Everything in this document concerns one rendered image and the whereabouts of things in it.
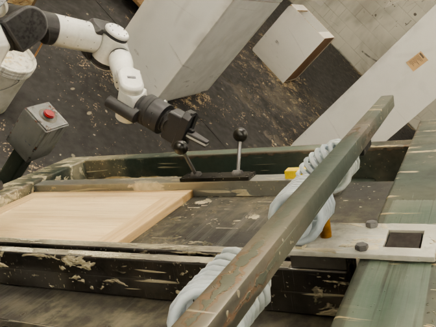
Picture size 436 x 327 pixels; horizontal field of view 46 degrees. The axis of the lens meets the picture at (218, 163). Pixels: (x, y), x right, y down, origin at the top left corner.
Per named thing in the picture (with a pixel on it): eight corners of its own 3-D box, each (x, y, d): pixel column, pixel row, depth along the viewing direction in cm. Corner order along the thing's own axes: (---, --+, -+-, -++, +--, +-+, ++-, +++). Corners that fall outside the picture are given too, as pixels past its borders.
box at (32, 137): (28, 133, 197) (48, 100, 188) (48, 156, 196) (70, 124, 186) (4, 141, 187) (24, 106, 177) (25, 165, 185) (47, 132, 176)
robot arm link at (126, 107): (158, 124, 149) (127, 106, 152) (165, 93, 142) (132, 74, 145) (133, 141, 141) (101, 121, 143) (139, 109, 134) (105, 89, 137)
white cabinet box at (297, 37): (265, 47, 677) (303, 4, 640) (296, 79, 668) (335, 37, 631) (251, 49, 638) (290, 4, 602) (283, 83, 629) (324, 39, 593)
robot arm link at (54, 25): (36, 42, 152) (-10, 34, 142) (40, 11, 151) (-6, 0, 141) (58, 47, 145) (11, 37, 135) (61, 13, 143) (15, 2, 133)
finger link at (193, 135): (204, 146, 136) (185, 134, 137) (209, 143, 138) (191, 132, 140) (206, 141, 135) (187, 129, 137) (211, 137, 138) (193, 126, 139)
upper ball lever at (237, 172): (233, 180, 133) (237, 130, 136) (247, 180, 132) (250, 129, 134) (227, 177, 130) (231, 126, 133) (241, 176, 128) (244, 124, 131)
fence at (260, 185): (47, 192, 166) (45, 180, 165) (344, 188, 122) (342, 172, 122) (36, 197, 162) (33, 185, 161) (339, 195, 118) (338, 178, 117)
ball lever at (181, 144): (194, 172, 139) (174, 137, 131) (206, 172, 138) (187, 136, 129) (189, 183, 137) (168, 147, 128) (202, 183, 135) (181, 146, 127)
